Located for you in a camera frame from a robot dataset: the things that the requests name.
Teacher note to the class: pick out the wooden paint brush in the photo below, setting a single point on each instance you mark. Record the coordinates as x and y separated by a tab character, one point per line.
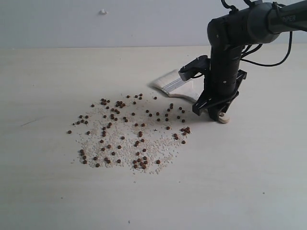
170	84

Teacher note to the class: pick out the scattered brown pellets and grains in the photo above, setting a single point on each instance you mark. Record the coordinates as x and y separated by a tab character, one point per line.
141	132

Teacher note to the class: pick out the white wall hook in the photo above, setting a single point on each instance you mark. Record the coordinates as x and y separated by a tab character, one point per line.
103	12

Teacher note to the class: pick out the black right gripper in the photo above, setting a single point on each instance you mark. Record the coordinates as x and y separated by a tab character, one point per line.
222	82

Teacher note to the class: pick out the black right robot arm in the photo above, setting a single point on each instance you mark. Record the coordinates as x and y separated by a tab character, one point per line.
260	23

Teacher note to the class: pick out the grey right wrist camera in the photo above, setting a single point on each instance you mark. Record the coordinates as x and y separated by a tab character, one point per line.
196	68

